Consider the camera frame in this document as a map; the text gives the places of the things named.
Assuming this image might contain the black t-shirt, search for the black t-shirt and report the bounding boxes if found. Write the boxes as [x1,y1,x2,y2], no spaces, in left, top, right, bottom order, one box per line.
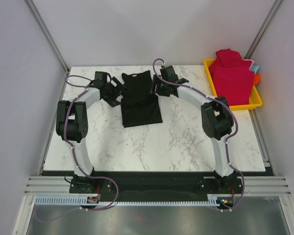
[121,70,163,128]

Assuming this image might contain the cyan cloth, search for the cyan cloth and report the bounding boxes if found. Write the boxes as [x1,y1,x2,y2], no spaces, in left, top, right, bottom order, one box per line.
[250,65,260,74]

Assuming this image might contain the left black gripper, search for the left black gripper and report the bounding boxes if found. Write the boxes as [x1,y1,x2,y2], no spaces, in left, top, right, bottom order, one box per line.
[103,77,129,107]

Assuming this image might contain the purple cable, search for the purple cable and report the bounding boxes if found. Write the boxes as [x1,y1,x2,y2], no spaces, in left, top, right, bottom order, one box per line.
[153,58,245,213]
[35,74,120,223]

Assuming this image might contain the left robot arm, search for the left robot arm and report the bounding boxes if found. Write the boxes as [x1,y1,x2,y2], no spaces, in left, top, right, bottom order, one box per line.
[56,71,126,193]

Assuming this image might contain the right aluminium frame post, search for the right aluminium frame post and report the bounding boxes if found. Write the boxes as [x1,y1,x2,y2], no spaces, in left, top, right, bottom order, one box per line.
[245,0,284,59]

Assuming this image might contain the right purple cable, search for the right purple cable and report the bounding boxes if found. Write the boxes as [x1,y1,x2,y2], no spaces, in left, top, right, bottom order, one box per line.
[153,58,245,213]

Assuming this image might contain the pink cloth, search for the pink cloth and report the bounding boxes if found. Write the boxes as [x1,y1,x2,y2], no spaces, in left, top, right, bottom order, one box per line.
[244,59,254,68]

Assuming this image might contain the white slotted cable duct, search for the white slotted cable duct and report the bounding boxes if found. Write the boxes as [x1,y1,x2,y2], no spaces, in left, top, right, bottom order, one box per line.
[35,192,220,207]

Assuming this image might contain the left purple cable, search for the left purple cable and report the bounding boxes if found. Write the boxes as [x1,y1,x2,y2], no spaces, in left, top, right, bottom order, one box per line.
[35,74,120,223]

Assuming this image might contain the left aluminium frame post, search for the left aluminium frame post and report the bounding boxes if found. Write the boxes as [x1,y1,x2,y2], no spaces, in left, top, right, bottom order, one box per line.
[24,0,70,74]

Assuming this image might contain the red t-shirt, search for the red t-shirt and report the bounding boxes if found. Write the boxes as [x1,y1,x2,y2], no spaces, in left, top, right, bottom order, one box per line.
[209,49,254,106]

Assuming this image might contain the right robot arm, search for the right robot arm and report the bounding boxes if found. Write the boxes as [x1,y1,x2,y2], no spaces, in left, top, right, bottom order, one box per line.
[152,64,235,193]

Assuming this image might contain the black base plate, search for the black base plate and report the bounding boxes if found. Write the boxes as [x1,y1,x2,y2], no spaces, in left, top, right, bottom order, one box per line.
[69,171,243,200]

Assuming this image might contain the aluminium rail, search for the aluminium rail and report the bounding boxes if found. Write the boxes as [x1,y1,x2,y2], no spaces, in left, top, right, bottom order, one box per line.
[24,176,70,196]

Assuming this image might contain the yellow plastic bin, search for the yellow plastic bin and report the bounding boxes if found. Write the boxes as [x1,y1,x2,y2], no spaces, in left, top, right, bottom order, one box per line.
[203,59,263,111]

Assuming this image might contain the orange cloth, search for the orange cloth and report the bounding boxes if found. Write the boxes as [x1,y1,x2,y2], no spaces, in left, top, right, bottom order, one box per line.
[253,73,261,86]

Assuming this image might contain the aluminium frame post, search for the aluminium frame post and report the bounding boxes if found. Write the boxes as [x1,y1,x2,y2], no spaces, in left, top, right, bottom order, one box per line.
[24,0,70,74]
[245,0,284,59]

